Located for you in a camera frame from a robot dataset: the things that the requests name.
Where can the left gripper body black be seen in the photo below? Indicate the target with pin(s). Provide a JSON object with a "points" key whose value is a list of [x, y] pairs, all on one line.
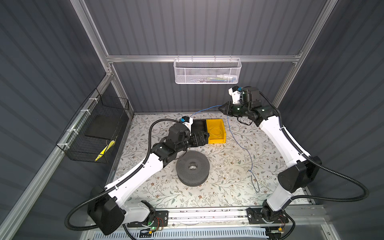
{"points": [[193, 141]]}

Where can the black pad in basket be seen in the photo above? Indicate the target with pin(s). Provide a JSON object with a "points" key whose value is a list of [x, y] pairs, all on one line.
{"points": [[102, 127]]}

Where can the black wire basket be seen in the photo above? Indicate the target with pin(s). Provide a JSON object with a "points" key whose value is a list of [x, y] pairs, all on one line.
{"points": [[78, 147]]}

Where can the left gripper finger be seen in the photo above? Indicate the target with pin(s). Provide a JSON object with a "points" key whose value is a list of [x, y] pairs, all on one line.
{"points": [[204, 141], [204, 134]]}

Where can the white vented strip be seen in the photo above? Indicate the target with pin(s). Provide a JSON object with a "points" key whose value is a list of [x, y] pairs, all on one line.
{"points": [[203, 234]]}

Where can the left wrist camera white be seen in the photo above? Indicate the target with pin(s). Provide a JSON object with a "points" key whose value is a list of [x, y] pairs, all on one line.
{"points": [[187, 121]]}

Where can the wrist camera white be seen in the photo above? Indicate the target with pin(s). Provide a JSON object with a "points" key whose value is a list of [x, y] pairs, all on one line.
{"points": [[236, 94], [187, 121]]}

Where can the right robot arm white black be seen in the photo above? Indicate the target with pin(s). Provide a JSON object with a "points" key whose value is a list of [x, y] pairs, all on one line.
{"points": [[251, 103]]}

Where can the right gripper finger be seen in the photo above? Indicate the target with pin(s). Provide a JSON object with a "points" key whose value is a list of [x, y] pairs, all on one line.
{"points": [[227, 104], [224, 110]]}

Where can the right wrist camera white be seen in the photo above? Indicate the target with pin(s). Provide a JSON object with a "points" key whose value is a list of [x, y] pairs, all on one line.
{"points": [[236, 94]]}

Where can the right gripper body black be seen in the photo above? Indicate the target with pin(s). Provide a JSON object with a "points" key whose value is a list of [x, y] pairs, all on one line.
{"points": [[235, 110]]}

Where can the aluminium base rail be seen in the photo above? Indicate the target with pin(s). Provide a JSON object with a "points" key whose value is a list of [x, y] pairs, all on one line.
{"points": [[303, 215]]}

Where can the grey perforated spool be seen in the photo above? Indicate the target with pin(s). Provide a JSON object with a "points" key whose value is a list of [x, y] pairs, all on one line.
{"points": [[193, 169]]}

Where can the yellow plastic bin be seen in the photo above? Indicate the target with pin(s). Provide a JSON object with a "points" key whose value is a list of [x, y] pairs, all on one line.
{"points": [[216, 129]]}

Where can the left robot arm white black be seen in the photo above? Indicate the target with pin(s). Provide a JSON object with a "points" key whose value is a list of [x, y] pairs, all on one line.
{"points": [[111, 211]]}

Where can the yellow black item in basket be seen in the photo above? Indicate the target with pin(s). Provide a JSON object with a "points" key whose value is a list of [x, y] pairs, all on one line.
{"points": [[104, 151]]}

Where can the white wire mesh basket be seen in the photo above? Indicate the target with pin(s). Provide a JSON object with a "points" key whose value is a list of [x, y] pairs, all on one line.
{"points": [[207, 71]]}

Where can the black plastic bin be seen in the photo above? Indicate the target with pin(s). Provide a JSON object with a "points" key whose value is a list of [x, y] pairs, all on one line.
{"points": [[199, 126]]}

